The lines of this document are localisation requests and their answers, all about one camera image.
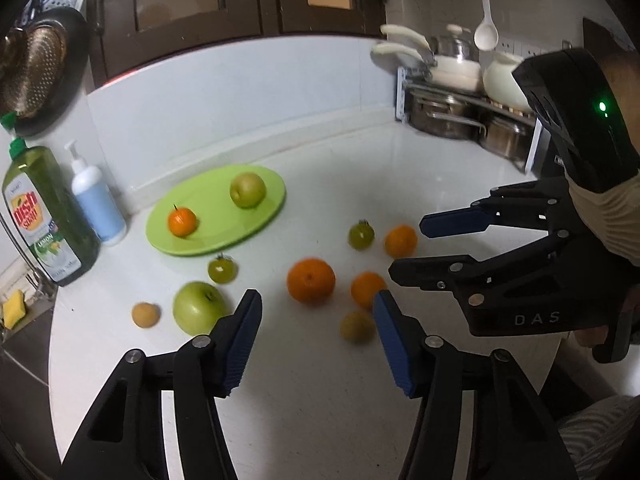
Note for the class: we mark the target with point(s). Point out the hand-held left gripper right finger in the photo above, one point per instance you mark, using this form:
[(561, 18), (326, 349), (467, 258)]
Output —
[(396, 347)]

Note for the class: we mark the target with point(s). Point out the black frying pan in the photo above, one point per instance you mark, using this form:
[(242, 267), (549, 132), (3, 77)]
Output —
[(72, 60)]

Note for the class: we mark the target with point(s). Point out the metal pot rack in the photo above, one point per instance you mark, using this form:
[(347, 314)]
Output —
[(402, 95)]

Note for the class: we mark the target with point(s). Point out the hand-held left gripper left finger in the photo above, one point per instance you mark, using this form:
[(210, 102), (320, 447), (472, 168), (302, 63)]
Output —
[(239, 345)]

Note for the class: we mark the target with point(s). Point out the white pump bottle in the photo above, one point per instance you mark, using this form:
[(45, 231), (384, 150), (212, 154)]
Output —
[(97, 205)]

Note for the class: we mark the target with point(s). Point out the tangerine with stem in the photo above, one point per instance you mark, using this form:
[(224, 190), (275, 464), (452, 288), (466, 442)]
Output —
[(182, 221)]

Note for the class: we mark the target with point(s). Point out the yellowish green apple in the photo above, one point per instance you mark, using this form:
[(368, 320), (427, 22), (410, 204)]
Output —
[(247, 190)]

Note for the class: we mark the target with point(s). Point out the green dish soap bottle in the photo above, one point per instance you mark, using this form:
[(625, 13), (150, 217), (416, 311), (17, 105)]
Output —
[(47, 220)]

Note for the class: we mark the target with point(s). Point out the small yellow-brown fruit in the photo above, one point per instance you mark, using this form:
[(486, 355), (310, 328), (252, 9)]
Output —
[(357, 327), (145, 315)]

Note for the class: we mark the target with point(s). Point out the small tangerine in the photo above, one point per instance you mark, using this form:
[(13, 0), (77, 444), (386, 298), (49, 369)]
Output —
[(367, 289), (401, 240)]

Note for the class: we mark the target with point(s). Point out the green tomato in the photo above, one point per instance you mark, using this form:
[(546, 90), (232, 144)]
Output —
[(222, 270), (361, 236)]

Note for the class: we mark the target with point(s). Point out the yellow sponge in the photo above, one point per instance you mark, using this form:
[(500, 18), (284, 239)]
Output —
[(11, 310)]

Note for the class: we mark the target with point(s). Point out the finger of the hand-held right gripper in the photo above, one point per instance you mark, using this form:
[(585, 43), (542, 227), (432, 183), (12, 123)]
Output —
[(455, 222), (430, 271)]

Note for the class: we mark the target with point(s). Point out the person's striped clothing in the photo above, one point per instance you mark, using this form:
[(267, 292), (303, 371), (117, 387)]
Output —
[(605, 440)]

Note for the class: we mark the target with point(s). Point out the bright green apple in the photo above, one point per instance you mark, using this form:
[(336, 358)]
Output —
[(197, 307)]

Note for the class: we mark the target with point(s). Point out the steel pot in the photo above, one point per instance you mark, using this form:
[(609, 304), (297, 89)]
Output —
[(445, 115), (505, 135)]

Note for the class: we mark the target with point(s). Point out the white wall socket strip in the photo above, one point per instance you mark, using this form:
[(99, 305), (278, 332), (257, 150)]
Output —
[(525, 47)]

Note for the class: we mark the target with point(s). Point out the metal mesh colander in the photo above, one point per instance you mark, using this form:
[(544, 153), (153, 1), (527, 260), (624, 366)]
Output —
[(35, 72)]

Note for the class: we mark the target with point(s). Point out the white pot with glass lid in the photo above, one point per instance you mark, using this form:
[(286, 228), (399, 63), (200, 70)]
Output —
[(455, 70)]

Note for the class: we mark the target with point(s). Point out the white ladle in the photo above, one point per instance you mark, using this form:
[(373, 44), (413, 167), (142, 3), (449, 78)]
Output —
[(485, 35)]

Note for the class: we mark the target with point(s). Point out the green plate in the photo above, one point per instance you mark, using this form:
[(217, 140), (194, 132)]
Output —
[(220, 220)]

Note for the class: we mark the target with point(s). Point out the white round pot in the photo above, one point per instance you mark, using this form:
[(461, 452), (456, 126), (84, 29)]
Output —
[(502, 82)]

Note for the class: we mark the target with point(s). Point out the large orange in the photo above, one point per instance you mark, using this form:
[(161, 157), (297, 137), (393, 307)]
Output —
[(311, 281)]

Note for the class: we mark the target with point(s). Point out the person's right hand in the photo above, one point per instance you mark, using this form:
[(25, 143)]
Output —
[(607, 215)]

